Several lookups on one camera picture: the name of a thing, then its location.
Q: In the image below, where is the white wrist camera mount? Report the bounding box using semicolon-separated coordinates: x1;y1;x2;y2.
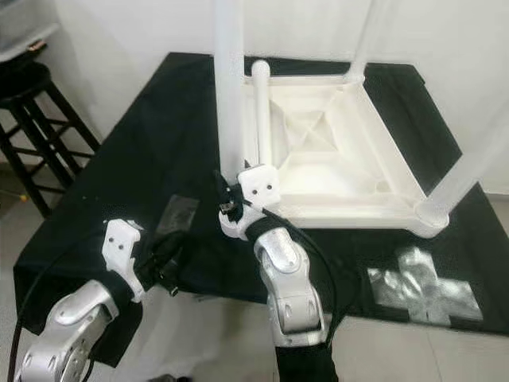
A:
102;219;146;304
239;165;284;240

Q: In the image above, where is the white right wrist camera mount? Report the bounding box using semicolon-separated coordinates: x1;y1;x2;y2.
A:
239;165;284;240

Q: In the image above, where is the black round stool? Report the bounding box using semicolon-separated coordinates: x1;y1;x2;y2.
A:
0;64;101;217

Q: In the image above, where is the white plastic table top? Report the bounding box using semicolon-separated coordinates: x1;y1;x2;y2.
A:
219;70;451;240

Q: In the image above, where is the black tablecloth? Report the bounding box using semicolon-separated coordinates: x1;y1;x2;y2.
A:
12;53;509;368

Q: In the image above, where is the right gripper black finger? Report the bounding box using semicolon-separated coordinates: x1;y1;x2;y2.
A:
213;170;236;210

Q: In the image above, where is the clear plastic storage box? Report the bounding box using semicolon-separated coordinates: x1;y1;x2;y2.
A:
0;0;61;61

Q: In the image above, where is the clear tape patch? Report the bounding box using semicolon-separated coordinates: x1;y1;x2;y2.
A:
366;247;486;325
157;195;200;236

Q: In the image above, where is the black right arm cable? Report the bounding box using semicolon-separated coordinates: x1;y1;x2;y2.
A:
266;209;340;345

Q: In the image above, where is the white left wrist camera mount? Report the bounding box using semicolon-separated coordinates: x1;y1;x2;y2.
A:
102;219;146;304

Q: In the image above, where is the white plastic table leg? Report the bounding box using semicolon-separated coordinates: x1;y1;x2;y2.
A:
416;94;509;228
345;0;395;85
212;0;249;232
250;60;276;168

